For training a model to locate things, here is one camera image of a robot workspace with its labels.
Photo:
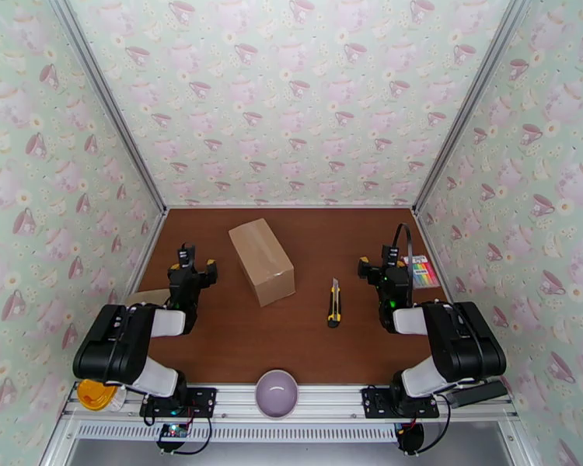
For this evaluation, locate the small circuit board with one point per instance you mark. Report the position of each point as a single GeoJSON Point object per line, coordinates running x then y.
{"type": "Point", "coordinates": [174, 432]}

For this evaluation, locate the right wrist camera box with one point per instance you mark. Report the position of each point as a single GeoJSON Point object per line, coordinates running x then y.
{"type": "Point", "coordinates": [390, 256]}

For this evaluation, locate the brown cardboard box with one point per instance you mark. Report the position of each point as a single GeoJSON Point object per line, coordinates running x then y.
{"type": "Point", "coordinates": [262, 261]}

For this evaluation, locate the black rectangular adapter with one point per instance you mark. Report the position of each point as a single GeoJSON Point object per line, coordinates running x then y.
{"type": "Point", "coordinates": [476, 394]}

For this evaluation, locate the black round controller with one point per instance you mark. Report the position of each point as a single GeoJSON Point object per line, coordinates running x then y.
{"type": "Point", "coordinates": [410, 438]}

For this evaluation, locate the aluminium frame post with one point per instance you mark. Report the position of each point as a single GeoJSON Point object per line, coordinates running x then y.
{"type": "Point", "coordinates": [471, 100]}
{"type": "Point", "coordinates": [107, 100]}

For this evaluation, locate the yellow black utility knife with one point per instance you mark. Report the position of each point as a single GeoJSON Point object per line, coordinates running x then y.
{"type": "Point", "coordinates": [334, 309]}

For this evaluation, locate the purple bowl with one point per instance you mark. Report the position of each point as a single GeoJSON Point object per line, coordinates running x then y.
{"type": "Point", "coordinates": [277, 394]}

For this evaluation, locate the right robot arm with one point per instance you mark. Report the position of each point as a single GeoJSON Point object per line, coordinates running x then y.
{"type": "Point", "coordinates": [461, 343]}

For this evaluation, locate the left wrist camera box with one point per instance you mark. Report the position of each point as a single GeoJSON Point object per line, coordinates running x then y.
{"type": "Point", "coordinates": [186, 256]}

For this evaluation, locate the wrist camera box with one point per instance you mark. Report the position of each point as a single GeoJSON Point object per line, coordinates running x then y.
{"type": "Point", "coordinates": [186, 256]}
{"type": "Point", "coordinates": [390, 256]}

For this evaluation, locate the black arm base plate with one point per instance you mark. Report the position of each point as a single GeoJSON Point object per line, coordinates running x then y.
{"type": "Point", "coordinates": [376, 401]}
{"type": "Point", "coordinates": [201, 399]}

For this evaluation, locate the pack of coloured pens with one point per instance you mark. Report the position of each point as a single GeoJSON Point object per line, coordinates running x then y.
{"type": "Point", "coordinates": [422, 275]}

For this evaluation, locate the aluminium mounting rail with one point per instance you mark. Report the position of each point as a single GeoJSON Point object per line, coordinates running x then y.
{"type": "Point", "coordinates": [330, 399]}

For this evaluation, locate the beige flat oval object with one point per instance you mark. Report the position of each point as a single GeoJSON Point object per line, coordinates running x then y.
{"type": "Point", "coordinates": [145, 297]}

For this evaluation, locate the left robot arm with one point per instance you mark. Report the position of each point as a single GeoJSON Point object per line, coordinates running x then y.
{"type": "Point", "coordinates": [112, 343]}

